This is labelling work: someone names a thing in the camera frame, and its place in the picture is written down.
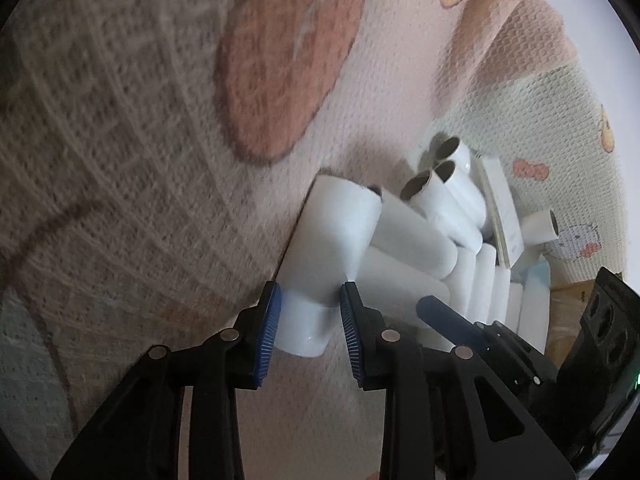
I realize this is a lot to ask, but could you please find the brown cardboard box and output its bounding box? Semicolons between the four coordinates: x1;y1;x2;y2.
545;280;598;361

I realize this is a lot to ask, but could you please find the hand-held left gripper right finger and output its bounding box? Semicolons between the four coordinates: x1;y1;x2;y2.
340;282;576;480

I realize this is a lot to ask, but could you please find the pile of white cardboard tubes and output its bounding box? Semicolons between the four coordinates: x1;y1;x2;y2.
350;132;561;356

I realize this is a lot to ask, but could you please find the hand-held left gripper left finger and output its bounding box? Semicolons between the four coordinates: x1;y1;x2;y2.
52;281;284;480

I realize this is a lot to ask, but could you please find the white paper pad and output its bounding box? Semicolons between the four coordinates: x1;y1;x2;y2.
472;155;526;268

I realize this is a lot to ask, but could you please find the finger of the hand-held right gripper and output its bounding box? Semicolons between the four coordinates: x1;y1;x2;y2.
417;296;558;387

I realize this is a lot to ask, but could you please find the white paper roll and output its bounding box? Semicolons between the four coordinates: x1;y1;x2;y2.
272;172;383;358

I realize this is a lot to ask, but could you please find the cartoon printed blanket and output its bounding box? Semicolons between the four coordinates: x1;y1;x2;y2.
0;0;640;480

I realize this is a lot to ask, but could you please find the light blue packet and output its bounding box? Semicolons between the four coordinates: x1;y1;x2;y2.
510;255;553;353

